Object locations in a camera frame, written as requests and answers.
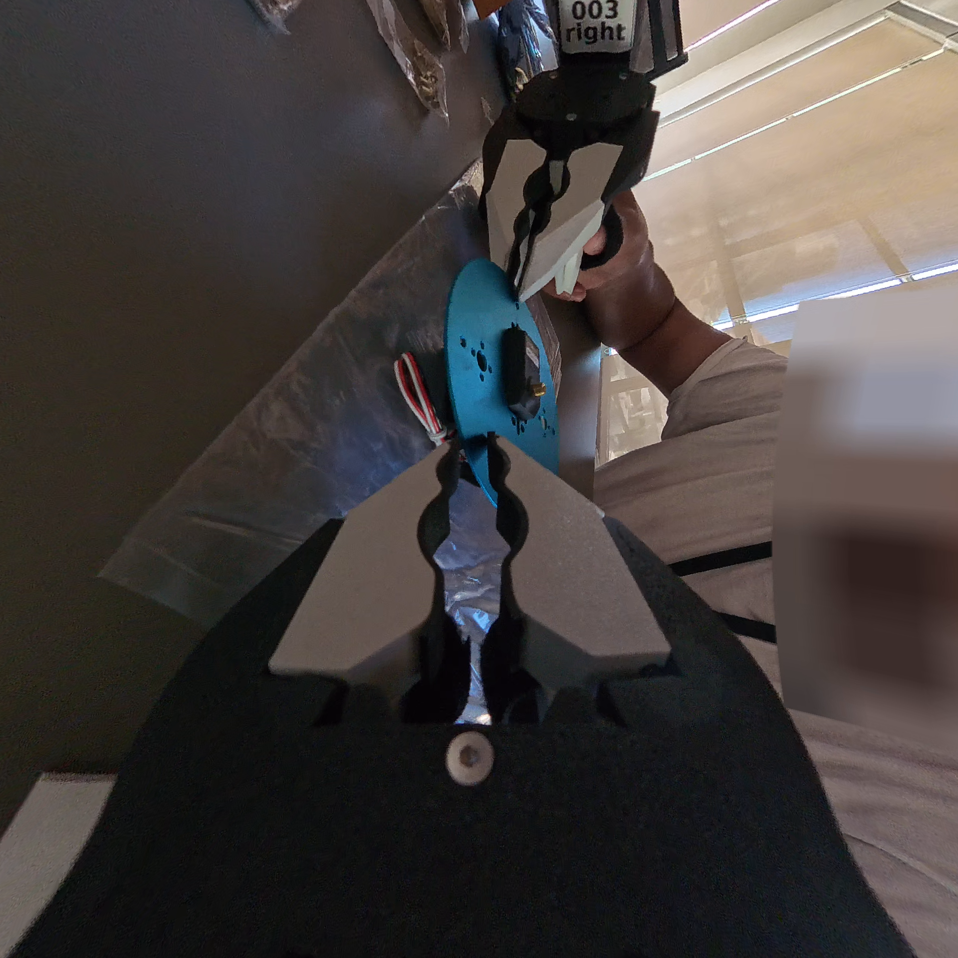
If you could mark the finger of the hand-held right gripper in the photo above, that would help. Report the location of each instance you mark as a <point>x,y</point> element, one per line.
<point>513,194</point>
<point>587,194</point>

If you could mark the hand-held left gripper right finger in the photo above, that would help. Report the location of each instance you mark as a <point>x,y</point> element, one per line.
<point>591,591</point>

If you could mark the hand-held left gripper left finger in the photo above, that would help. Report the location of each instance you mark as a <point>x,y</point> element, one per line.
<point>359,591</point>

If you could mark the black servo motor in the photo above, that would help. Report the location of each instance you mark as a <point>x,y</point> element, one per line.
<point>520,367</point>

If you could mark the blue round metal plate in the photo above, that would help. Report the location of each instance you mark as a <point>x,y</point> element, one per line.
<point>471,419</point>

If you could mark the person's right hand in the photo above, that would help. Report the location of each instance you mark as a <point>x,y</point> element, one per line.
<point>629,299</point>

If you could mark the dark blue plastic bundle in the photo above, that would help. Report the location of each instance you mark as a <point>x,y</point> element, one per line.
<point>524,45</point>

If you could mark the black metal rack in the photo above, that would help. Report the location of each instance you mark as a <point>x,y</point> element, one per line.
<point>662,37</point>

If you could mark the pile of clear hardware bags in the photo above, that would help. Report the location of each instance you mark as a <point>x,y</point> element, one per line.
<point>419,60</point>

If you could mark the clear plastic bag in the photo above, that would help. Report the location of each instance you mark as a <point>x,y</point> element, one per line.
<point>299,419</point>

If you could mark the beige window blinds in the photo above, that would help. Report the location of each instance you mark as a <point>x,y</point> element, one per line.
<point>808,150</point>

